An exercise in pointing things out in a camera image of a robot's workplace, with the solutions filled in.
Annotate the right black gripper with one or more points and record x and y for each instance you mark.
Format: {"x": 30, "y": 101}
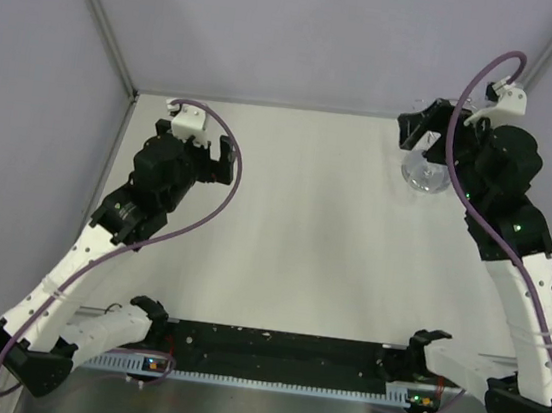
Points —
{"x": 436, "y": 117}

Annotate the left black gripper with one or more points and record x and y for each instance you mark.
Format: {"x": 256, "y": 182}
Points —
{"x": 214, "y": 171}

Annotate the clear wine glass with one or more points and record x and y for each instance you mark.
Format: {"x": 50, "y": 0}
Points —
{"x": 428, "y": 177}

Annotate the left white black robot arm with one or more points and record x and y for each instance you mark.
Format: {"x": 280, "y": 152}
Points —
{"x": 39, "y": 344}

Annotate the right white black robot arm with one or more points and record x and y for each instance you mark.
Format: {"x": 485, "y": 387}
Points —
{"x": 515, "y": 245}

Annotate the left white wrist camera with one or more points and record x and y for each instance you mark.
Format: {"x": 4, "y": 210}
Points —
{"x": 188, "y": 122}

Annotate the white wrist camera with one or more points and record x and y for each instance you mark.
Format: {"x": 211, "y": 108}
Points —
{"x": 509, "y": 103}
{"x": 188, "y": 122}

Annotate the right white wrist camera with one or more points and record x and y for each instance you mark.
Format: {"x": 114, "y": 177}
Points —
{"x": 509, "y": 103}

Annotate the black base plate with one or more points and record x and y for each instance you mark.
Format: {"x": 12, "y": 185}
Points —
{"x": 284, "y": 357}

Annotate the aluminium frame rail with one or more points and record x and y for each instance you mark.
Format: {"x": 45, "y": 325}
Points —
{"x": 111, "y": 46}

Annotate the slotted cable duct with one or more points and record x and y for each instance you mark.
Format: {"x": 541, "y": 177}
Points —
{"x": 146, "y": 366}

